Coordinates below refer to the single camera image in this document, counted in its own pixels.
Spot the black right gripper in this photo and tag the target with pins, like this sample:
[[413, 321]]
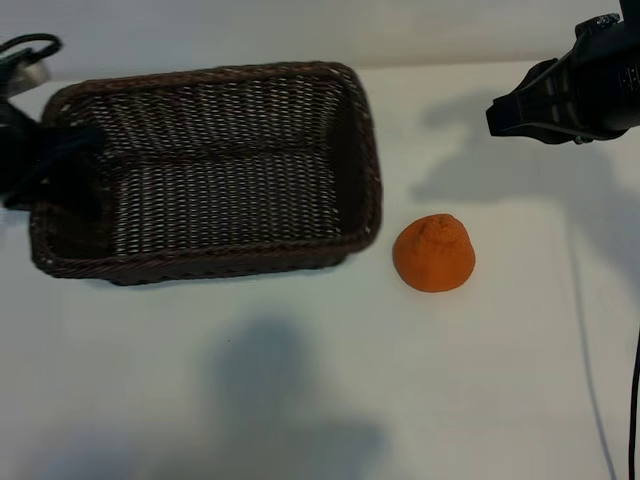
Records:
[[600, 85]]

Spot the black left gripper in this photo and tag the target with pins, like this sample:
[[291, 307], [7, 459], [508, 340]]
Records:
[[20, 155]]

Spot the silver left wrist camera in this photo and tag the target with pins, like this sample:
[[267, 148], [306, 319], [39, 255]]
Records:
[[30, 75]]

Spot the dark brown wicker basket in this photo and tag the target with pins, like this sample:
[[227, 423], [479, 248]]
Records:
[[225, 190]]

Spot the orange fruit with knobby top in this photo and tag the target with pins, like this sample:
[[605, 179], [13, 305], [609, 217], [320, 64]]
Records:
[[435, 260]]

